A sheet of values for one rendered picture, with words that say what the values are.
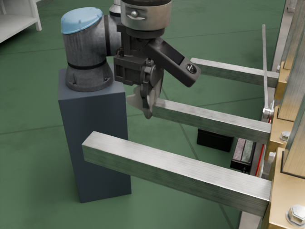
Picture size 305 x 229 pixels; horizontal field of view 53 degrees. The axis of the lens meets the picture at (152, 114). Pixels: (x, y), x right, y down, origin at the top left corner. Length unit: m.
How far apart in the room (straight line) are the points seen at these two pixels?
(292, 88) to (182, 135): 1.35
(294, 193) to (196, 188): 0.10
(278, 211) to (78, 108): 0.96
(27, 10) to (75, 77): 2.48
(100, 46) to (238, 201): 0.86
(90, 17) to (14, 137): 1.14
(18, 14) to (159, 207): 2.76
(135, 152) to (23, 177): 1.42
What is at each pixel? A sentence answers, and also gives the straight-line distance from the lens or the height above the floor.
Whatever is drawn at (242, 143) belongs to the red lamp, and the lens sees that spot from 0.82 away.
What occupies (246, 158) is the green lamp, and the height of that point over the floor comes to 0.70.
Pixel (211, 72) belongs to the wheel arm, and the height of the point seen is 0.82.
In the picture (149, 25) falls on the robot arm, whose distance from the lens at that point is 0.54.
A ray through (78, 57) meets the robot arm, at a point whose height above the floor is 0.74.
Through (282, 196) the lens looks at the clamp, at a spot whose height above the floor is 0.97.
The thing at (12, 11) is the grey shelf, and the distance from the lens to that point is 3.75.
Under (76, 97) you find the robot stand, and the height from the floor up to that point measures 0.60.
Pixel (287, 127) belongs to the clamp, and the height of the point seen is 0.87.
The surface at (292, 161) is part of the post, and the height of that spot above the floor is 0.99.
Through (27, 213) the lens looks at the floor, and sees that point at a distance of 1.62.
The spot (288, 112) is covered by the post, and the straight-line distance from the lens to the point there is 0.63.
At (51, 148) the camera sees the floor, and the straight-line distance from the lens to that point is 1.89.
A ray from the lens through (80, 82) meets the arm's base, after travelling 1.19.
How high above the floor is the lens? 1.22
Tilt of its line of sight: 37 degrees down
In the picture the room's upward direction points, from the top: straight up
